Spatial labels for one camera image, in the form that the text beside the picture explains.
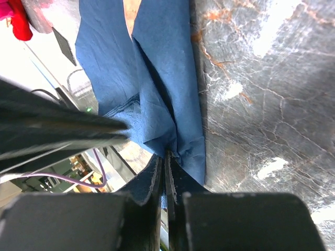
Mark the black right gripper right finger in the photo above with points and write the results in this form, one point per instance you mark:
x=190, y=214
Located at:
x=203, y=220

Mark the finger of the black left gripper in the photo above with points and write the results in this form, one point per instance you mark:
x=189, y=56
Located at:
x=31, y=123
x=30, y=159

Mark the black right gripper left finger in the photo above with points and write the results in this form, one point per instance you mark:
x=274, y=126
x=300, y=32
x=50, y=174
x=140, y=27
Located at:
x=128, y=219

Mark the blue paper napkin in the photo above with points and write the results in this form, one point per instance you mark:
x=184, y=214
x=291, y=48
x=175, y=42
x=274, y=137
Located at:
x=146, y=78

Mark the red folded cloth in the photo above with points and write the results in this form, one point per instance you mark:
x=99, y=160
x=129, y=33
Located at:
x=20, y=21

